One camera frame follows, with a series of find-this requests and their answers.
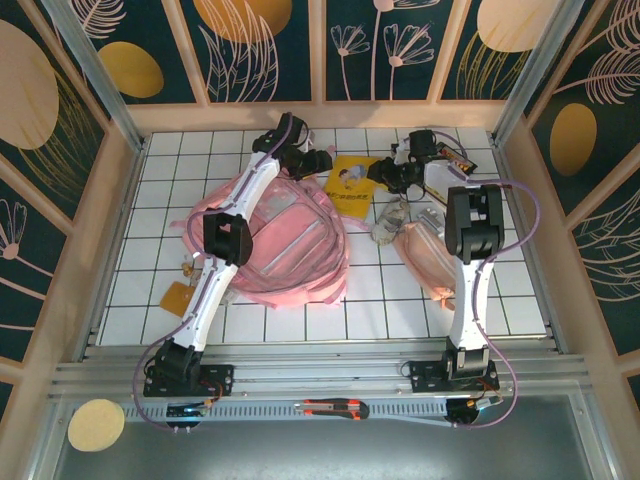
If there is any yellow picture book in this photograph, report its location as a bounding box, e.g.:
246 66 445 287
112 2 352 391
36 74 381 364
322 153 384 220

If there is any grey white cloth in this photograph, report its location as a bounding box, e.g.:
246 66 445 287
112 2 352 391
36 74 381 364
369 197 412 247

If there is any silver clear metal gadget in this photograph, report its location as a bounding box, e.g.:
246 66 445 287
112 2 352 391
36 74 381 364
415 207 447 241

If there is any pink student backpack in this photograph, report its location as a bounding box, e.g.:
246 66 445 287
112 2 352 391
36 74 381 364
169 167 374 311

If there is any pale pink pencil pouch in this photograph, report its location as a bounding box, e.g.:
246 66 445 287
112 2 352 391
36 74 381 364
392 222 459 311

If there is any amber yellow tag pouch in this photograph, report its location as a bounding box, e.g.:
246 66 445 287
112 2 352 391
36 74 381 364
159 252 199 317

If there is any black board with yellow connectors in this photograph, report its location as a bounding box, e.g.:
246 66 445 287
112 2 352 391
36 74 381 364
434 142 479 176

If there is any orange black utility knife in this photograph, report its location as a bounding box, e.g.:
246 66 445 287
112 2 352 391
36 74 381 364
293 398 371 421

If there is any black right controller board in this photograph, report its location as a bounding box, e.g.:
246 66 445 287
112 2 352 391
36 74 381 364
446 397 501 426

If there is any black controller board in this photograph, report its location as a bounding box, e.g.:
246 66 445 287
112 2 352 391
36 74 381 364
446 397 501 426
165 402 209 426

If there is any black left controller board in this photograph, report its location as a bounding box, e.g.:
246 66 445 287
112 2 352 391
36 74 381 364
165 402 209 426

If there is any round yellow sponge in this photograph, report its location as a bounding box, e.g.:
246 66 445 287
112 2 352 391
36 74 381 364
67 398 126 453

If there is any aluminium frame post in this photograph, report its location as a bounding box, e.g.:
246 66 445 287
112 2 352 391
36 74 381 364
39 0 146 151
492 0 589 146

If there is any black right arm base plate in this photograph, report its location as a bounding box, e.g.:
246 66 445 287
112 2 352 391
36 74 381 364
408 359 500 394

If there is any aluminium mounting rail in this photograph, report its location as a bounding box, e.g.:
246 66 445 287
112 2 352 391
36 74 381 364
49 339 594 401

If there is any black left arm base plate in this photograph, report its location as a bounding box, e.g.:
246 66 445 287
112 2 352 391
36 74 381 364
143 363 235 399

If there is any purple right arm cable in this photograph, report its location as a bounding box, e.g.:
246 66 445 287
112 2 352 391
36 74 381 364
429 129 544 431

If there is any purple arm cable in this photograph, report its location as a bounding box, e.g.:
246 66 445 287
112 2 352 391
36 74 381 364
429 129 544 431
132 112 296 434

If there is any grey slotted cable duct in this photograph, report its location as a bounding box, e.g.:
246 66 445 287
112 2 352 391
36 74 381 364
122 399 451 426

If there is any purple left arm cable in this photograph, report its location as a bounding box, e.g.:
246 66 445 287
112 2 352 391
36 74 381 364
132 112 296 434

